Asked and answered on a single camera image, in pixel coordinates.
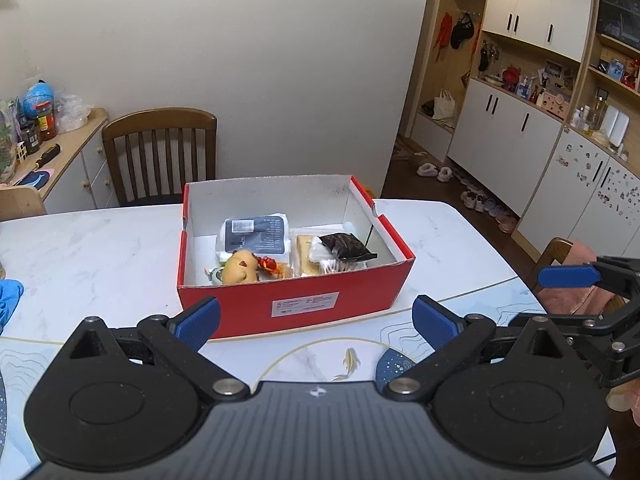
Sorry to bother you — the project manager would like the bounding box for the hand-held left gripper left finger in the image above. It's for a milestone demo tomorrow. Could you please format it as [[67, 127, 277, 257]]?
[[55, 296, 251, 404]]

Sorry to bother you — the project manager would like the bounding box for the white wipes pack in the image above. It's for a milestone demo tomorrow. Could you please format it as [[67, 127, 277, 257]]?
[[215, 214, 292, 266]]

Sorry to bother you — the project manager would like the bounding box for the blue cloth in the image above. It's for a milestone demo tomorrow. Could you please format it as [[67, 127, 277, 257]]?
[[0, 278, 25, 333]]

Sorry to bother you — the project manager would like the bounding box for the brown wooden chair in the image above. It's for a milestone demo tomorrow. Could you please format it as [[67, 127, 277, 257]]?
[[534, 237, 576, 291]]

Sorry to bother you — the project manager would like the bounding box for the black cap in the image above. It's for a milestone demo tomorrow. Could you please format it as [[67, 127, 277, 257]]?
[[450, 12, 475, 51]]

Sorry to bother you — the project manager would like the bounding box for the white lower cabinet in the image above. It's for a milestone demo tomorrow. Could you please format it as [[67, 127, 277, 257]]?
[[446, 77, 568, 221]]

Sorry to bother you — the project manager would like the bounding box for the tan animal toy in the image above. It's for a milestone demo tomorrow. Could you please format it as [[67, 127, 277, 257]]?
[[221, 250, 261, 285]]

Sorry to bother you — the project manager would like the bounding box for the red shoe box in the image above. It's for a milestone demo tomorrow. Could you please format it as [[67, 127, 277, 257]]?
[[176, 175, 417, 339]]

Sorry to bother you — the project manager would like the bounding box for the black yellow screwdriver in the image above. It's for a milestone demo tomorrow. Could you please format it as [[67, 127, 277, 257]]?
[[34, 143, 62, 172]]

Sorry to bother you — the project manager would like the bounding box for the crumpled clear plastic bag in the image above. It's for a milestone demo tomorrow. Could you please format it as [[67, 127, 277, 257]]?
[[55, 92, 93, 133]]

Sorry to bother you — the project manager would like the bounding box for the black snack packet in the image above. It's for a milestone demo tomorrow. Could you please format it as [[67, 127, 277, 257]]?
[[318, 232, 378, 263]]

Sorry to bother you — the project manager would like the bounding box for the white container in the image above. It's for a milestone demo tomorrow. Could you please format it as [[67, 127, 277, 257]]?
[[602, 107, 630, 148]]

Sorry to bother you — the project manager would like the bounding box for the dark jar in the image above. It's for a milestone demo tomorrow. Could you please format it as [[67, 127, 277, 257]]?
[[20, 122, 41, 155]]

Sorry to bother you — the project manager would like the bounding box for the yellow sponge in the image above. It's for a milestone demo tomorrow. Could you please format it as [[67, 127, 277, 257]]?
[[295, 234, 326, 277]]

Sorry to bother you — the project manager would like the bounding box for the dark wooden chair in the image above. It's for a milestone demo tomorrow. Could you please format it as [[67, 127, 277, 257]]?
[[102, 107, 218, 207]]

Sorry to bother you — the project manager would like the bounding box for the white cabinet with stickers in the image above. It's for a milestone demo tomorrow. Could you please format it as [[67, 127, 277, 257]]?
[[512, 127, 640, 266]]

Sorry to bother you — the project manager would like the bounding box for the blue printed table mat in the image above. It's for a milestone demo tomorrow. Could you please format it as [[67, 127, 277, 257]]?
[[0, 275, 608, 471]]

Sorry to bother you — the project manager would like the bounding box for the light wooden chair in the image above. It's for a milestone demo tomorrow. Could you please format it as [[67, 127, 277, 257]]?
[[0, 186, 48, 222]]

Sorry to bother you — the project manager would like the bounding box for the white upper cabinet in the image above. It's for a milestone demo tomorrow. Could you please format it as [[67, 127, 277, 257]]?
[[482, 0, 596, 63]]

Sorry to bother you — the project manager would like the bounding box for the red sauce jar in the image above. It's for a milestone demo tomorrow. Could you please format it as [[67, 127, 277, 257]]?
[[35, 101, 58, 141]]

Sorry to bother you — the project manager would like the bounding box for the blue mouse pad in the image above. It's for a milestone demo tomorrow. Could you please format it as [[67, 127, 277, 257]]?
[[10, 169, 55, 188]]

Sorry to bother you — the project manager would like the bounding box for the white tote bag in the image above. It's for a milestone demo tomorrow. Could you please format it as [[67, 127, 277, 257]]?
[[432, 90, 457, 122]]

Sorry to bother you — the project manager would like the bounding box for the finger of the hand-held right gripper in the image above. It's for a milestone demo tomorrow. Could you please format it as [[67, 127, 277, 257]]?
[[537, 256, 640, 307], [507, 296, 640, 362]]

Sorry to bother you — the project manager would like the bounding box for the orange garment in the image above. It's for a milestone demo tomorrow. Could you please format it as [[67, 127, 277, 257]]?
[[434, 12, 453, 61]]

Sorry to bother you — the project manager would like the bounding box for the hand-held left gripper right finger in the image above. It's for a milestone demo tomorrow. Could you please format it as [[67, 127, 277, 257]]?
[[382, 295, 576, 404]]

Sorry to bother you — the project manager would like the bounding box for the blue globe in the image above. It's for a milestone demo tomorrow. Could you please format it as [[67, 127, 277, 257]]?
[[22, 81, 54, 118]]

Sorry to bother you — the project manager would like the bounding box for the pink box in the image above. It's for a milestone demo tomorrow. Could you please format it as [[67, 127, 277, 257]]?
[[542, 87, 571, 118]]

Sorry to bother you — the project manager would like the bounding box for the person's right hand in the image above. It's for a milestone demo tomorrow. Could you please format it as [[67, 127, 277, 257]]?
[[606, 382, 640, 428]]

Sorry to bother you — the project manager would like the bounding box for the cotton swab bag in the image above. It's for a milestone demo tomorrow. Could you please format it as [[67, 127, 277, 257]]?
[[307, 237, 361, 275]]

